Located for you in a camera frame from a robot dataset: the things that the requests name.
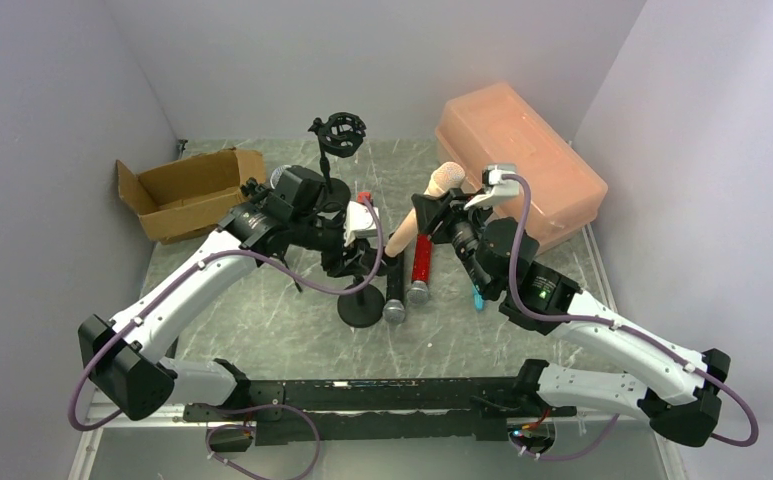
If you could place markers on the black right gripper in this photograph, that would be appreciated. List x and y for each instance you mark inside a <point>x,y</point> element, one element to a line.
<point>443,216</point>

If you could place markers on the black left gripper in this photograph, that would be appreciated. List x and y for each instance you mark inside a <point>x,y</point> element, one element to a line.
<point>345,257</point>

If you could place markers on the pink peach microphone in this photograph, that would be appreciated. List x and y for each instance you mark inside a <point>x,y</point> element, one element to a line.
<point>447,176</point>

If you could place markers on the black round-base clip stand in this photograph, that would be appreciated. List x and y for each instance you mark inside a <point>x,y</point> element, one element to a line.
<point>363,308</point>

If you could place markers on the black glitter microphone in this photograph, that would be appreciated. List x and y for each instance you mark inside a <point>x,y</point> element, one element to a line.
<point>394,310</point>

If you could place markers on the red glitter microphone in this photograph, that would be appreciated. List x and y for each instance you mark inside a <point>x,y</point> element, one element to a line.
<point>418,292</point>

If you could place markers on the blue microphone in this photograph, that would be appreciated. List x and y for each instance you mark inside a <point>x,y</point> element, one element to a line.
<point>479,301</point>

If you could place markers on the brown cardboard box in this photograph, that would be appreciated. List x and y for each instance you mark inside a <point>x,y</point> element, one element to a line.
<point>186,198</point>

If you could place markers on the black tripod shock-mount stand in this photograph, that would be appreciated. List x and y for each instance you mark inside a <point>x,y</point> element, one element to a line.
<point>257,194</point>

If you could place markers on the purple glitter microphone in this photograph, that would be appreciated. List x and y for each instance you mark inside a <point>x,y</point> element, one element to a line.
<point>276,175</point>

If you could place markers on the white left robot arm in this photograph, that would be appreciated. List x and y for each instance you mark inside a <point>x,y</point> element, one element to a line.
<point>289,224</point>

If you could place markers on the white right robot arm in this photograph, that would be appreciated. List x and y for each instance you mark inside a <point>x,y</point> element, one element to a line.
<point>675,390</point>

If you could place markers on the orange translucent plastic bin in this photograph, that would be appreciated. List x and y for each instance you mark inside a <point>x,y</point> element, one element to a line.
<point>495,125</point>

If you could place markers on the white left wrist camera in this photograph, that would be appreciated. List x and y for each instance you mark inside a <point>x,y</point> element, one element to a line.
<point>359,221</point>

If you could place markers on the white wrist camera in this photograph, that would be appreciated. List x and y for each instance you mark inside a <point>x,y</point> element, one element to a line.
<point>496,187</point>
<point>359,221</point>

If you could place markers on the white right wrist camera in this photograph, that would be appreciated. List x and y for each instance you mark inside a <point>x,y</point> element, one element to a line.
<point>496,187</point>

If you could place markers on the black round-base shock-mount stand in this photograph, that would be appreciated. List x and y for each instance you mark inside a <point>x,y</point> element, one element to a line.
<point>340,135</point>

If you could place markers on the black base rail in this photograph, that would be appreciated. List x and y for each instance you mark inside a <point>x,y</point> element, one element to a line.
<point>285,411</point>

